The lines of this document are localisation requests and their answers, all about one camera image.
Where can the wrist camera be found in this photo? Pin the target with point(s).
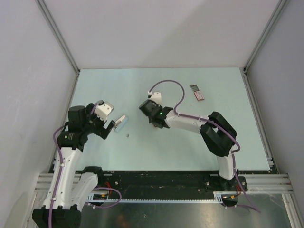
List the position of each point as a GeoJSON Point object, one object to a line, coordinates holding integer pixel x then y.
{"type": "Point", "coordinates": [103, 110]}
{"type": "Point", "coordinates": [155, 97]}

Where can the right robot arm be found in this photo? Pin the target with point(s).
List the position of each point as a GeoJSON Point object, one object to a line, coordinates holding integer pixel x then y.
{"type": "Point", "coordinates": [218, 135]}

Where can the right aluminium frame post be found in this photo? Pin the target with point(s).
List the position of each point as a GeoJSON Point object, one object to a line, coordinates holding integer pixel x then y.
{"type": "Point", "coordinates": [276, 15]}

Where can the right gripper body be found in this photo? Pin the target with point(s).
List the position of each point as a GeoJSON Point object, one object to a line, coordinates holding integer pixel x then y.
{"type": "Point", "coordinates": [151, 120]}

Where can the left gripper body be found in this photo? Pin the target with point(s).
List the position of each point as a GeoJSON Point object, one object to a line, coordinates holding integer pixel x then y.
{"type": "Point", "coordinates": [96, 123]}

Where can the left aluminium frame post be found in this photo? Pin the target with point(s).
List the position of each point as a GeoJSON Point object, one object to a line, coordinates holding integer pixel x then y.
{"type": "Point", "coordinates": [57, 33]}

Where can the light blue white stapler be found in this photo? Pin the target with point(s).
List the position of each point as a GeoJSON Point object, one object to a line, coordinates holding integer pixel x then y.
{"type": "Point", "coordinates": [120, 123]}

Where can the right aluminium rail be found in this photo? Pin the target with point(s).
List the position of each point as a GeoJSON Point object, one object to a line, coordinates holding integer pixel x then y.
{"type": "Point", "coordinates": [268, 183]}

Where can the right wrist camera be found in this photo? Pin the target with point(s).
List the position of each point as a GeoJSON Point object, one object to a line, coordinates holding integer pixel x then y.
{"type": "Point", "coordinates": [155, 97]}

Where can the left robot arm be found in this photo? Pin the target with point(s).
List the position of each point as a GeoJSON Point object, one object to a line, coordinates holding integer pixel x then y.
{"type": "Point", "coordinates": [64, 202]}

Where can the slotted cable duct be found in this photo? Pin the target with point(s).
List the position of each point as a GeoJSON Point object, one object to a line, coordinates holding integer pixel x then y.
{"type": "Point", "coordinates": [216, 198]}

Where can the aluminium frame post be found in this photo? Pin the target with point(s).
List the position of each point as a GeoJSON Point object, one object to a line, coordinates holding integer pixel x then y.
{"type": "Point", "coordinates": [276, 15]}
{"type": "Point", "coordinates": [57, 33]}

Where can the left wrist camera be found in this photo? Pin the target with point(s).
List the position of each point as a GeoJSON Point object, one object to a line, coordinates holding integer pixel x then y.
{"type": "Point", "coordinates": [103, 110]}

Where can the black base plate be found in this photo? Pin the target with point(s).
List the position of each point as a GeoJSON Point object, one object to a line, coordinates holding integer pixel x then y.
{"type": "Point", "coordinates": [166, 185]}

